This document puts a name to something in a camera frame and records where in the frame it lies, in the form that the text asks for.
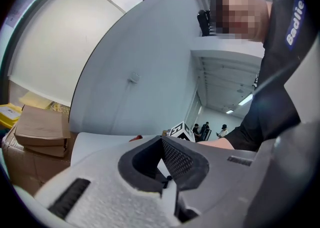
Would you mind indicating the short ceiling tube light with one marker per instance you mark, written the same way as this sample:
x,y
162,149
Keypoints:
x,y
229,111

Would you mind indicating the yellow plastic case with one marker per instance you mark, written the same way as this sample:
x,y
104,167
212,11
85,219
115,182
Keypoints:
x,y
8,115

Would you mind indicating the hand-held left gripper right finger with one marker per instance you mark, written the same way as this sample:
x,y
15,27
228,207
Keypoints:
x,y
220,179

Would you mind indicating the long ceiling tube light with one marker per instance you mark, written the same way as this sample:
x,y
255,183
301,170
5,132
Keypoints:
x,y
245,99

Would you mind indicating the small brown cardboard box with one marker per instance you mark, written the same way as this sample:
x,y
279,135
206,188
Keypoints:
x,y
41,126

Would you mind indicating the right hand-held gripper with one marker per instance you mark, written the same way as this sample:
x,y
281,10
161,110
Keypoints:
x,y
181,131

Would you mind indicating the person's head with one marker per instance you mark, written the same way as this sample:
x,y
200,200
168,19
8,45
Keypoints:
x,y
240,14

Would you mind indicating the large brown cardboard box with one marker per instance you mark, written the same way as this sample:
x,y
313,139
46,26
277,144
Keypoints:
x,y
27,169

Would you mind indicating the black head camera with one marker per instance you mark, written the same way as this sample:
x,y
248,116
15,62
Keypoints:
x,y
205,22

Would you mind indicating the red-brown cloth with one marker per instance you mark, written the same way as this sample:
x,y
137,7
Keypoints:
x,y
136,138

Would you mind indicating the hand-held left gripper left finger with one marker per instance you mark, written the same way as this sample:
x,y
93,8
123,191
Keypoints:
x,y
105,192

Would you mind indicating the person's black shirt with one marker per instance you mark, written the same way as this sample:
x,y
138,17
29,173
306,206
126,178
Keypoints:
x,y
277,76

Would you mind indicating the white wall socket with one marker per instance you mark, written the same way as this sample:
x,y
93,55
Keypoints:
x,y
134,77

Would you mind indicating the person's right forearm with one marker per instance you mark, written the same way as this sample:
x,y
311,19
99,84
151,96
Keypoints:
x,y
217,144

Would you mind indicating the white roller blind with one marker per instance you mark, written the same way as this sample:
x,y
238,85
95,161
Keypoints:
x,y
60,44

